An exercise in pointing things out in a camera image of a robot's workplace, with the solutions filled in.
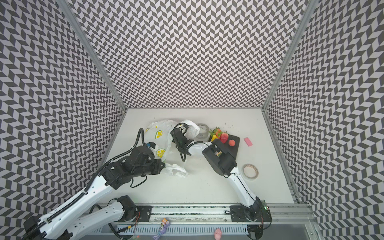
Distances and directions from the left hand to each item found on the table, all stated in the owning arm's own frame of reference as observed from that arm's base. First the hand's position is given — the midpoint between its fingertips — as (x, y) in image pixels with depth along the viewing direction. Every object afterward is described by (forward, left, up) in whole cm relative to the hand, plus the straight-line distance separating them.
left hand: (165, 167), depth 73 cm
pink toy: (-26, -25, -13) cm, 38 cm away
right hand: (+27, +2, -14) cm, 30 cm away
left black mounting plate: (-18, +11, -14) cm, 25 cm away
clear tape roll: (+31, -20, -14) cm, 39 cm away
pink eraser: (+24, -50, -16) cm, 57 cm away
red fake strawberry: (+27, -29, -8) cm, 40 cm away
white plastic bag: (+23, +7, -2) cm, 24 cm away
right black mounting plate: (-19, -43, -5) cm, 47 cm away
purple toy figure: (-22, -1, -12) cm, 25 cm away
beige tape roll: (+4, -47, -17) cm, 50 cm away
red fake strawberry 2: (+24, -33, -11) cm, 42 cm away
